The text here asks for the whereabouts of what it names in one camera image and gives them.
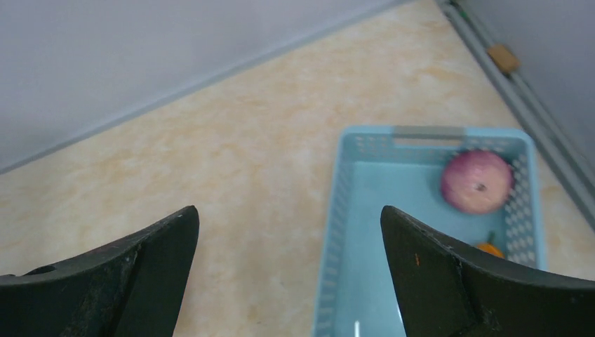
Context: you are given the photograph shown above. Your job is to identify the small brown object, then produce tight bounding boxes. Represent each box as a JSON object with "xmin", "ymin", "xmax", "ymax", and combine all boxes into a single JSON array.
[{"xmin": 486, "ymin": 44, "xmax": 521, "ymax": 75}]

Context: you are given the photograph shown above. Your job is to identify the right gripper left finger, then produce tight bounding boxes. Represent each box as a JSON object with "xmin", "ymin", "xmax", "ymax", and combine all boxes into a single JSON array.
[{"xmin": 1, "ymin": 206, "xmax": 199, "ymax": 336}]

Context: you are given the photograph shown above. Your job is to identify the small orange fruit with stem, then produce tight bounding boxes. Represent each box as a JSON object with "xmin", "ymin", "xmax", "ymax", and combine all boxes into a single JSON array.
[{"xmin": 476, "ymin": 231, "xmax": 505, "ymax": 258}]

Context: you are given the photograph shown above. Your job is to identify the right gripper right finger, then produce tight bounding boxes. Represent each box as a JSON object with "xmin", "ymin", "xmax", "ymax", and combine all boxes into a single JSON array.
[{"xmin": 380, "ymin": 206, "xmax": 594, "ymax": 336}]

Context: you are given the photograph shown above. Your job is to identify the blue plastic basket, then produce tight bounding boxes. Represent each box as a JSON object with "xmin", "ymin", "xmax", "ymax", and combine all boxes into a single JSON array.
[{"xmin": 312, "ymin": 126, "xmax": 547, "ymax": 336}]

